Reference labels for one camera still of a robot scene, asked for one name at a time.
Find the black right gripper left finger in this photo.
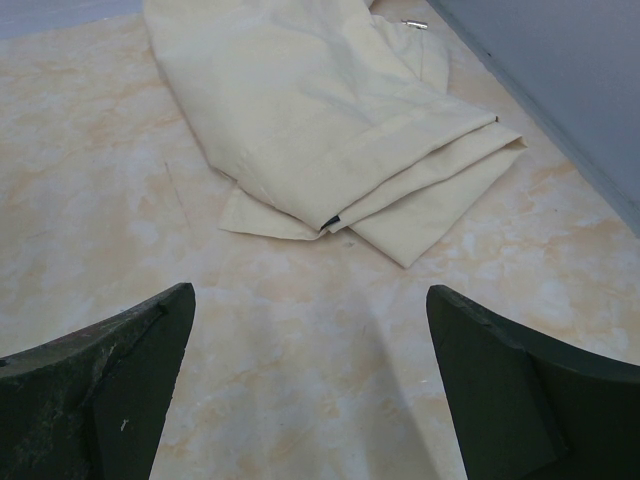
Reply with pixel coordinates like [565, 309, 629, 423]
[1, 283, 195, 479]

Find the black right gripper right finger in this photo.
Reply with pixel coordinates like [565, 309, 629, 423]
[426, 285, 639, 479]

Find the cream folded cloth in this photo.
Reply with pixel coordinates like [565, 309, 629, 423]
[144, 1, 526, 267]

